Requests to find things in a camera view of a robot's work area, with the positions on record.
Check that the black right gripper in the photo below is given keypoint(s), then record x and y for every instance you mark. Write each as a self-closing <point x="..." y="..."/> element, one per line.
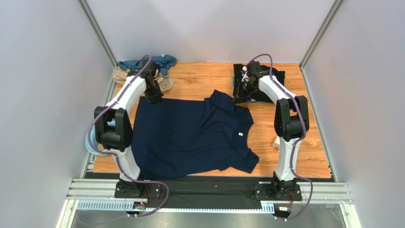
<point x="241" y="93"/>

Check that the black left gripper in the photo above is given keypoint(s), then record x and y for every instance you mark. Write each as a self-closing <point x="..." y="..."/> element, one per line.
<point x="153" y="99"/>

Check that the navy blue t shirt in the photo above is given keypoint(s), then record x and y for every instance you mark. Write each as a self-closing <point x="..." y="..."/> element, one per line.
<point x="177" y="138"/>

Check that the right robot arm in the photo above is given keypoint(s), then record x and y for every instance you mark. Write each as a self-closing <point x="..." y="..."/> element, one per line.
<point x="291" y="121"/>

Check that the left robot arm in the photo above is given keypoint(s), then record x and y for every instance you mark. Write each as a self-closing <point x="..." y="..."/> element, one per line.
<point x="113" y="129"/>

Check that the beige t shirt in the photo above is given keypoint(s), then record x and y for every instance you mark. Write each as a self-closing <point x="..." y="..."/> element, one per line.
<point x="165" y="82"/>

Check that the teal blue t shirt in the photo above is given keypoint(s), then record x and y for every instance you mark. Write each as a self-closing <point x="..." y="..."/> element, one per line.
<point x="165" y="62"/>

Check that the white cube adapter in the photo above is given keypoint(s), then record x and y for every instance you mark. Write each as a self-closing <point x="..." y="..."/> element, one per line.
<point x="276" y="143"/>

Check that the light blue round device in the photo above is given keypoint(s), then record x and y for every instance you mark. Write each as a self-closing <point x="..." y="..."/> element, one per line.
<point x="91" y="143"/>

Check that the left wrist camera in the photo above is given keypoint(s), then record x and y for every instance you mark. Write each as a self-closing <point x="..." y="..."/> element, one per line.
<point x="152" y="69"/>

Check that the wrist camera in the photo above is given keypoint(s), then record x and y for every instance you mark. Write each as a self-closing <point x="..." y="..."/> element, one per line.
<point x="252" y="68"/>
<point x="152" y="69"/>

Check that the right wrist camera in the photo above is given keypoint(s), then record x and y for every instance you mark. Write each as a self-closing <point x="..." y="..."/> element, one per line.
<point x="252" y="68"/>

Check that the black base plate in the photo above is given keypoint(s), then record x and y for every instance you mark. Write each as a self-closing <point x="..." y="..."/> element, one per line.
<point x="207" y="192"/>

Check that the left aluminium corner post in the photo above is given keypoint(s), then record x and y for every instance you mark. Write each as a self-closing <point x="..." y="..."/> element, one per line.
<point x="88" y="13"/>

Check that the aluminium corner post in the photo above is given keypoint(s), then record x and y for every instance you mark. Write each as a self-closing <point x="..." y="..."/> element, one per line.
<point x="88" y="13"/>
<point x="333" y="11"/>

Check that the aluminium front rail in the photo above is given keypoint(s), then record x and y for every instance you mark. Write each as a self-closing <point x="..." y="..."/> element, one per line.
<point x="90" y="194"/>

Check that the right aluminium corner post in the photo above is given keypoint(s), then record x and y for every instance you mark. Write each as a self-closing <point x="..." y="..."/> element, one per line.
<point x="333" y="11"/>

